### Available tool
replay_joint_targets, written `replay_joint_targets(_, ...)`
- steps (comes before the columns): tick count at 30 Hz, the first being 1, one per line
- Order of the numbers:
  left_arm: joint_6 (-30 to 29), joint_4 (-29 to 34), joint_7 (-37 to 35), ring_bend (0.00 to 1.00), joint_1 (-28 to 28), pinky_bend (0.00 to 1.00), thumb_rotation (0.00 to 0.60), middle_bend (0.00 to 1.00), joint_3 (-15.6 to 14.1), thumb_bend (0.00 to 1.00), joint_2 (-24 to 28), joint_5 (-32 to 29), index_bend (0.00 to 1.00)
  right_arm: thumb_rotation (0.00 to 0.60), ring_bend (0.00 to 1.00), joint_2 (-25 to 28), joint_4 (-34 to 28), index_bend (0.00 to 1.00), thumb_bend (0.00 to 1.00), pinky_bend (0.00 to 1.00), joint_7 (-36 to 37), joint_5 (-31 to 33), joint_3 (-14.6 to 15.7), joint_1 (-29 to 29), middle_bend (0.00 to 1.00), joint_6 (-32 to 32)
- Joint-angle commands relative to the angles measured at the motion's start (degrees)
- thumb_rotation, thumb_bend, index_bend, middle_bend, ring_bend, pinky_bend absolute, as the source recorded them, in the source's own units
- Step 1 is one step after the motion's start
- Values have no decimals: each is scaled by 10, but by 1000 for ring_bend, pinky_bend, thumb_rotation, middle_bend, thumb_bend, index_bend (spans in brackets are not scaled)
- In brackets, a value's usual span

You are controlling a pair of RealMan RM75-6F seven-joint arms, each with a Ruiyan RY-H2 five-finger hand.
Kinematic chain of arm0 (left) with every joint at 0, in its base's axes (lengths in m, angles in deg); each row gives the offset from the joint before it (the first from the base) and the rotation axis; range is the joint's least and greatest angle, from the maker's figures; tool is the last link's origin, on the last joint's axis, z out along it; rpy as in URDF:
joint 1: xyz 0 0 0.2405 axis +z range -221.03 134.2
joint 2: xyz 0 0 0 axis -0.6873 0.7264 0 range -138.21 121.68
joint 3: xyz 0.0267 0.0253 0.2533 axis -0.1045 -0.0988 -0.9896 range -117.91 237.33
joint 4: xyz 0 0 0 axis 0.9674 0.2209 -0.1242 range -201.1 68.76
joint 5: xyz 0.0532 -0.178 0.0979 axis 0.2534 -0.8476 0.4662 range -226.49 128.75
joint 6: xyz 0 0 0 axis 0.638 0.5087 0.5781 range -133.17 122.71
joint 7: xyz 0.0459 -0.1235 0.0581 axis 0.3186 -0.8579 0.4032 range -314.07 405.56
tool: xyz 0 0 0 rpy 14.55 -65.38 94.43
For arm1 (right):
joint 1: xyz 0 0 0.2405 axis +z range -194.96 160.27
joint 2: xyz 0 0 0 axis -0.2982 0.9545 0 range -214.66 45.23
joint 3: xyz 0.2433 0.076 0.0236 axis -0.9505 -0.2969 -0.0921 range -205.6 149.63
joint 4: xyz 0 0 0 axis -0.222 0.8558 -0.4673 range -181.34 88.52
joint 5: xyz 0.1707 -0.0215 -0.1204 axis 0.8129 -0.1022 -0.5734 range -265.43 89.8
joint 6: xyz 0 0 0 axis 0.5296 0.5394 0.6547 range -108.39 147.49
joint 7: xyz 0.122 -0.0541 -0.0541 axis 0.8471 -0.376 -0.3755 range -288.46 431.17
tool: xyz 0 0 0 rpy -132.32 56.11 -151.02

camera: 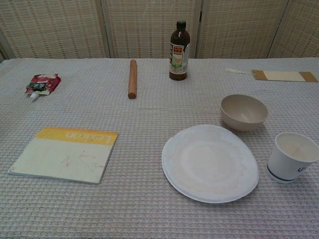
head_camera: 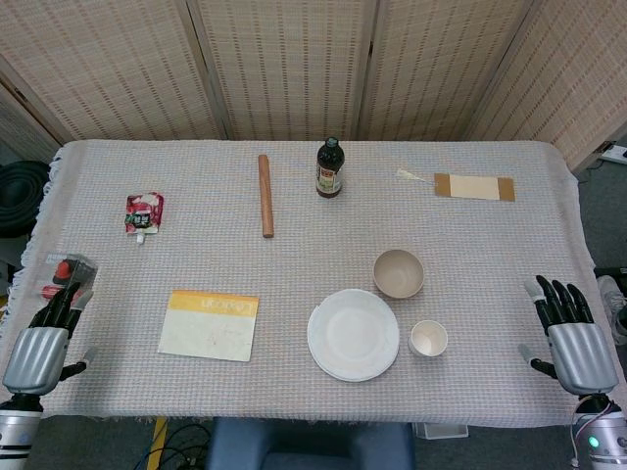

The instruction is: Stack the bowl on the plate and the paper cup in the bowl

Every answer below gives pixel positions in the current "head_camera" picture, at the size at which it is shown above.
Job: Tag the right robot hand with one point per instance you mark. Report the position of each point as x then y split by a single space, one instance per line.
583 357

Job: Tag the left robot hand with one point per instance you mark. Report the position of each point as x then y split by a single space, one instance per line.
34 357

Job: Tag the white paper cup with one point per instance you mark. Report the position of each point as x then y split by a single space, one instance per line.
428 339

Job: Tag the beige bowl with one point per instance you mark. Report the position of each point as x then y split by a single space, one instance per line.
399 273

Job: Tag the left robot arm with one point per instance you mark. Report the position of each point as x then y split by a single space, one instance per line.
14 431

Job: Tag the large white plate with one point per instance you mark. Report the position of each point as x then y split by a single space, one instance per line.
352 338

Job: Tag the grey sneaker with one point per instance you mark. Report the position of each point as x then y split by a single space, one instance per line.
612 303

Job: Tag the clear box with red items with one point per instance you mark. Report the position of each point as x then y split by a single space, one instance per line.
68 269

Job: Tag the white plastic box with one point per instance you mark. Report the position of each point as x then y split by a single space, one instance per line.
441 430

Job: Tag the black ribbed round object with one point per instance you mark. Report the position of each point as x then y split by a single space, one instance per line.
19 196

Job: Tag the yellow white Lexicon book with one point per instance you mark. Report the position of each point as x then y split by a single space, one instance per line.
208 328

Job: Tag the red drink pouch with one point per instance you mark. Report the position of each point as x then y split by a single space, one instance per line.
143 215

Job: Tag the brown beige tasselled bookmark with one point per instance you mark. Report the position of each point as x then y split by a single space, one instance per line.
474 187

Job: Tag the white power strip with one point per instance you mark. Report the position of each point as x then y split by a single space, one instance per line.
616 154

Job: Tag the woven checked tablecloth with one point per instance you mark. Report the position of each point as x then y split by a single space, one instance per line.
294 254

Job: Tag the wooden rolling pin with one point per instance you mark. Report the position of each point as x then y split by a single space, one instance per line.
266 196

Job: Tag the blue chair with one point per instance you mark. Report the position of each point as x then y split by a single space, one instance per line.
308 445

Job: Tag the dark brown glass bottle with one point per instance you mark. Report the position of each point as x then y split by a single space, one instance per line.
328 171

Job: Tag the bamboo folding screen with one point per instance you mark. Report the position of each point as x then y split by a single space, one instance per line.
294 68

